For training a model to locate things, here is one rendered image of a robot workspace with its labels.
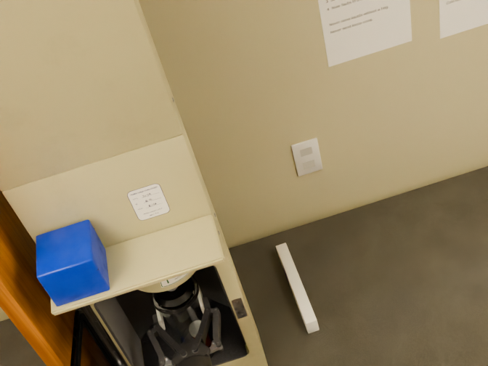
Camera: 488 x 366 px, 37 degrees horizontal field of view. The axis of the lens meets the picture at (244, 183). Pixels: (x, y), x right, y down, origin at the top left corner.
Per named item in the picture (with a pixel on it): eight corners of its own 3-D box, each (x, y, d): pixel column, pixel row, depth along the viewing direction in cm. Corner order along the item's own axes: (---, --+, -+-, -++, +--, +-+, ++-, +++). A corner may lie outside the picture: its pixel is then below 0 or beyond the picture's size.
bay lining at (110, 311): (133, 305, 187) (83, 216, 163) (228, 275, 188) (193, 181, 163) (144, 387, 170) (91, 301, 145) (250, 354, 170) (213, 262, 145)
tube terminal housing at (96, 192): (130, 324, 193) (3, 105, 139) (246, 287, 193) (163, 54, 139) (141, 407, 175) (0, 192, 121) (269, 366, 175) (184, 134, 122)
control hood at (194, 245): (67, 295, 142) (47, 264, 135) (224, 245, 143) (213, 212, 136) (70, 343, 134) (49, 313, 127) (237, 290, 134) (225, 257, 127)
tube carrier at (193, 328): (173, 331, 177) (146, 279, 162) (215, 316, 177) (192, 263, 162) (181, 368, 169) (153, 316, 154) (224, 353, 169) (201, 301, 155)
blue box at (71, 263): (54, 265, 135) (35, 234, 128) (106, 249, 135) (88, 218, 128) (57, 308, 127) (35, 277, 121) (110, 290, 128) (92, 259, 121)
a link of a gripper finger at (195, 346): (189, 350, 150) (196, 351, 149) (204, 305, 157) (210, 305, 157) (194, 359, 152) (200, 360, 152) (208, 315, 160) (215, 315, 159)
